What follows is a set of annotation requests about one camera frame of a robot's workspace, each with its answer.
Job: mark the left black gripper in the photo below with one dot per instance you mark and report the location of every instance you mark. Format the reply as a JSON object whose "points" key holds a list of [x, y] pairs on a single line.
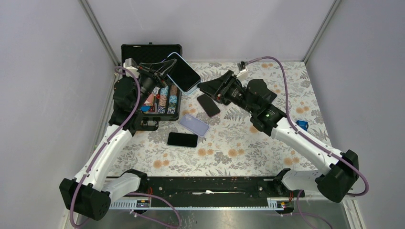
{"points": [[156, 71]]}

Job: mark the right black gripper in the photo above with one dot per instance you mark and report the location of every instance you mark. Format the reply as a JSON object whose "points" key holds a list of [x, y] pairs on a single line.
{"points": [[219, 87]]}

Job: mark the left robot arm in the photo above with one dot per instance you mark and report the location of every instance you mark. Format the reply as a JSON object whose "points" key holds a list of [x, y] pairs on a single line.
{"points": [[88, 193]]}

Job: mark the black bare phone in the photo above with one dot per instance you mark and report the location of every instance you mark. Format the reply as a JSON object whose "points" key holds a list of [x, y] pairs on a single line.
{"points": [[183, 75]]}

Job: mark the blue toy car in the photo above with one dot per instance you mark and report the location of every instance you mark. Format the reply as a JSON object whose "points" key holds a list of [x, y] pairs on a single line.
{"points": [[303, 124]]}

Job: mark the black poker chip case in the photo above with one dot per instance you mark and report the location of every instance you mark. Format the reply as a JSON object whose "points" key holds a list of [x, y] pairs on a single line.
{"points": [[127, 94]]}

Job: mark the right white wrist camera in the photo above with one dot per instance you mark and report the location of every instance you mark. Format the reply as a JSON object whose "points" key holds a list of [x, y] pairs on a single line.
{"points": [[243, 70]]}

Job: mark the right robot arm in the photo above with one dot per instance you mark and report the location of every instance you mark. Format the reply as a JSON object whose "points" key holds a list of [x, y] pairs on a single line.
{"points": [[336, 172]]}

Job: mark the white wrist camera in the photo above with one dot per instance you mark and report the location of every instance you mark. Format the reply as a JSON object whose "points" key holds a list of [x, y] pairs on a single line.
{"points": [[243, 70], [132, 66]]}

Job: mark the phone with purple edge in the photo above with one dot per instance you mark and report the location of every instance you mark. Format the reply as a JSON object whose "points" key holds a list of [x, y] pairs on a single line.
{"points": [[208, 105]]}

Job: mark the teal-edged phone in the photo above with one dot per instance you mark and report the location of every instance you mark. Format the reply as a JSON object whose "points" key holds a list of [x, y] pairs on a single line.
{"points": [[182, 140]]}

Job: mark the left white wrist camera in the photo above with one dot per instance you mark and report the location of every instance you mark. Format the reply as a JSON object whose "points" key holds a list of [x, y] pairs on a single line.
{"points": [[132, 66]]}

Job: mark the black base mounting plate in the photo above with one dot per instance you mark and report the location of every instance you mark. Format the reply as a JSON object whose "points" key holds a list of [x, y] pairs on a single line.
{"points": [[216, 192]]}

